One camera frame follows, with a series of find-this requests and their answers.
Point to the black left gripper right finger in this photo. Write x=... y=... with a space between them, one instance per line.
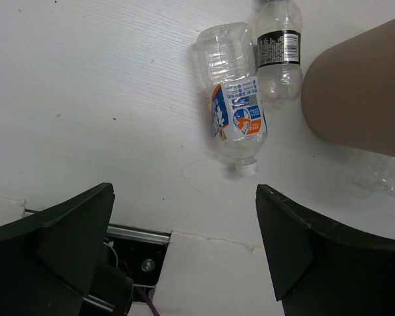
x=319 y=266

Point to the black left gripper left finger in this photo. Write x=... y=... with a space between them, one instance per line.
x=48 y=259

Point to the brown cylindrical waste bin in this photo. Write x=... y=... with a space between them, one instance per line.
x=348 y=93

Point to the clear unlabelled plastic bottle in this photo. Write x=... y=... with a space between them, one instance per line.
x=374 y=172

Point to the orange blue label bottle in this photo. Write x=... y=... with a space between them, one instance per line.
x=226 y=61

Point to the black label plastic bottle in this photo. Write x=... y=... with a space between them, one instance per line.
x=278 y=31

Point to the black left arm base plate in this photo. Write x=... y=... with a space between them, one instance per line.
x=141 y=251

